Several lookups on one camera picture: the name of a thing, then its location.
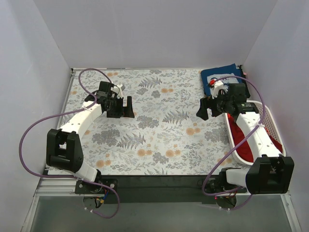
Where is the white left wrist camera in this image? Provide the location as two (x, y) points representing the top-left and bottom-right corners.
(112, 84), (125, 98)

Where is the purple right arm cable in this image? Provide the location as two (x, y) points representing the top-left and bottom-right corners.
(201, 75), (267, 211)

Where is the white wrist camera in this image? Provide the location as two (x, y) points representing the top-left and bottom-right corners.
(209, 79), (228, 99)
(112, 84), (125, 98)

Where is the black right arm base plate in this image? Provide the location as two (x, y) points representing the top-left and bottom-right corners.
(197, 177), (247, 197)

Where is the white plastic laundry basket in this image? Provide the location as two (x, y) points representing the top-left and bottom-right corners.
(223, 106), (286, 165)

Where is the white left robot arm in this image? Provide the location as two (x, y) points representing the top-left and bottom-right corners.
(46, 81), (135, 193)

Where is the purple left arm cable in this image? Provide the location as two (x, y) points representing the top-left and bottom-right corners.
(19, 68), (121, 219)

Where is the floral patterned table cloth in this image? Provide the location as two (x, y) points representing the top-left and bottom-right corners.
(65, 70), (241, 175)

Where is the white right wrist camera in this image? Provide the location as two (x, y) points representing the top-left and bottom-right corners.
(209, 79), (228, 99)

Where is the aluminium frame rail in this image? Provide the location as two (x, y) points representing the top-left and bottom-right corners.
(35, 178), (78, 197)

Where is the dark red t-shirt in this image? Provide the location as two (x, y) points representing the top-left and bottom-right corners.
(227, 114), (284, 164)

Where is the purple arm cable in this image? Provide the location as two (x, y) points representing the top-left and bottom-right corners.
(201, 75), (267, 211)
(19, 68), (121, 219)

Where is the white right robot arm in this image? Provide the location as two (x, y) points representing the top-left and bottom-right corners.
(197, 80), (294, 194)

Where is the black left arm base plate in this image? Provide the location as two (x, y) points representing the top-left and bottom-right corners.
(74, 178), (118, 194)

